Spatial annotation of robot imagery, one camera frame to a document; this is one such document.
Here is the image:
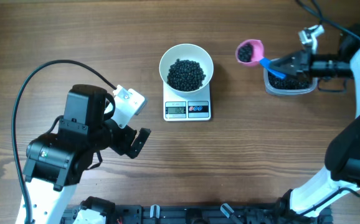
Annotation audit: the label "pink scoop with blue handle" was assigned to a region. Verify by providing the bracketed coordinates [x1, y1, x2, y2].
[235, 39, 286, 79]

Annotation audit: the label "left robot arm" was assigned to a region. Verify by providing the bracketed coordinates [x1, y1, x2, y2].
[16, 84, 151, 223]

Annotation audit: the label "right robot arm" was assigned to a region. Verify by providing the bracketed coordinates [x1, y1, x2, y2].
[269, 24, 360, 222]

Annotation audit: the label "white digital kitchen scale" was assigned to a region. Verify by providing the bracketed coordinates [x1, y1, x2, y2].
[163, 84, 212, 122]

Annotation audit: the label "black beans in scoop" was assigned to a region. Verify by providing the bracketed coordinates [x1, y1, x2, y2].
[238, 43, 253, 63]

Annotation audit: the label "black beans in bowl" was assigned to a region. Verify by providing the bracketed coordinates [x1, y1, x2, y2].
[166, 58, 206, 92]

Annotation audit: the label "white bowl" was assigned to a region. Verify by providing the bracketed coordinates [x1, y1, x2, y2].
[159, 44, 214, 96]

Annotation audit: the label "black beans in container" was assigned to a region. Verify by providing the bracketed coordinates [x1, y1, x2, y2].
[268, 72, 311, 90]

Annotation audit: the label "clear plastic container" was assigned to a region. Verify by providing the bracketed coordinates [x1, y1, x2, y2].
[263, 68, 318, 96]

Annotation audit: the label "left black cable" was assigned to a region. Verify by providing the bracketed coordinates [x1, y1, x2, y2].
[11, 59, 117, 224]

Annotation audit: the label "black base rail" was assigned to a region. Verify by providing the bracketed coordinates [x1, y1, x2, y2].
[64, 195, 333, 224]

